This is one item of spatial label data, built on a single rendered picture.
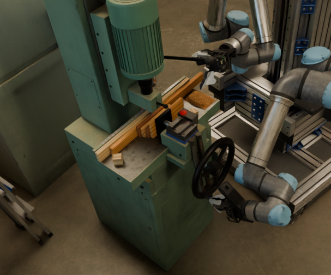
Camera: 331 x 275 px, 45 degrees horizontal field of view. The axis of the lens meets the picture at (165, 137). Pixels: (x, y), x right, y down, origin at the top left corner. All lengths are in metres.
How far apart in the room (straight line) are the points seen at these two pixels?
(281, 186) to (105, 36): 0.85
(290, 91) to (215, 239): 1.19
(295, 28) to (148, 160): 0.97
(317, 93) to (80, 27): 0.90
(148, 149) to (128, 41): 0.47
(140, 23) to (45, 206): 1.70
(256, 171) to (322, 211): 1.18
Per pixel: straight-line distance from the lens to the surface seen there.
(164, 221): 1.99
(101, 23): 1.55
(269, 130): 1.52
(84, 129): 2.00
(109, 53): 1.61
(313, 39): 2.15
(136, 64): 1.51
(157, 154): 1.66
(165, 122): 1.70
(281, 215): 1.43
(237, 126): 2.75
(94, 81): 1.74
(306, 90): 1.52
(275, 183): 1.49
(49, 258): 2.58
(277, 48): 1.89
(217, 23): 2.11
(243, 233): 2.48
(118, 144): 1.67
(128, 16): 1.41
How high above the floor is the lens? 2.12
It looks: 45 degrees down
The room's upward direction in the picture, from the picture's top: 8 degrees counter-clockwise
